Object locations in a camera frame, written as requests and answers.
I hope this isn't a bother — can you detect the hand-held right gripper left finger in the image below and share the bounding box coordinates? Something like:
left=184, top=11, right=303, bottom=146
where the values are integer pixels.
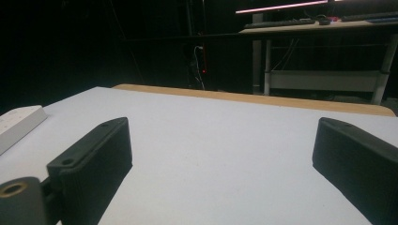
left=46, top=116, right=133, bottom=225

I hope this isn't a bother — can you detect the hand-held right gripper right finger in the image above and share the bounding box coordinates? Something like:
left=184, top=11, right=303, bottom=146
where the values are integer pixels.
left=312, top=116, right=398, bottom=225

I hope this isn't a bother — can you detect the white power strip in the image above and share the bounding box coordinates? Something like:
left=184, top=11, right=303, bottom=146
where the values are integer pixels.
left=0, top=105, right=49, bottom=156

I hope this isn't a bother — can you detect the white table mat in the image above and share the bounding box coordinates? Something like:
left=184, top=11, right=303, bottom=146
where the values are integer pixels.
left=0, top=86, right=398, bottom=225

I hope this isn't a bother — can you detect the wooden desk with metal legs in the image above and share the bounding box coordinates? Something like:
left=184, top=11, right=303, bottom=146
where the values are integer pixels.
left=238, top=19, right=398, bottom=106

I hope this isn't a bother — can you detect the dark keyboard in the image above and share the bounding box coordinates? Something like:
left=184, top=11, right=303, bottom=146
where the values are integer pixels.
left=341, top=11, right=398, bottom=23

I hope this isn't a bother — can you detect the black keyboard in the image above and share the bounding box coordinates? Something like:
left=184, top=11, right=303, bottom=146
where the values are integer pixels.
left=243, top=19, right=317, bottom=30

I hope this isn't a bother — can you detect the monitor with lit edge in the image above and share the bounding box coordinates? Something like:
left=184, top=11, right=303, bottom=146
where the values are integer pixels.
left=235, top=0, right=345, bottom=15

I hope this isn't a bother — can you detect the white hanging cable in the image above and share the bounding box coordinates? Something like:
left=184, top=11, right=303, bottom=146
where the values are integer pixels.
left=191, top=45, right=207, bottom=91

